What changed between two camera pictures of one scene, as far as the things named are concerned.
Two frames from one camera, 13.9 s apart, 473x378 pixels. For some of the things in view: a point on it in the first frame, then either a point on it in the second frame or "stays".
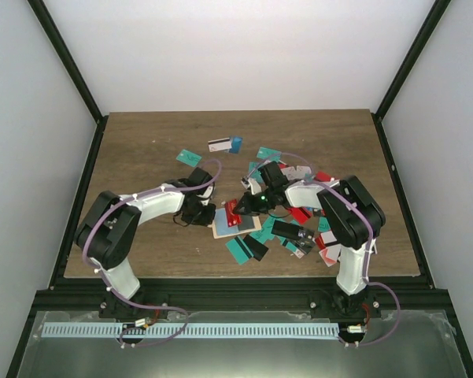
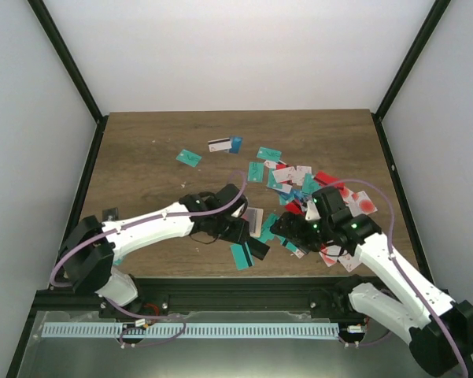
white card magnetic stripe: [219, 144] stays
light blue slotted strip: [242, 330] stays
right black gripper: [250, 209] to [298, 232]
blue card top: [236, 144] stays
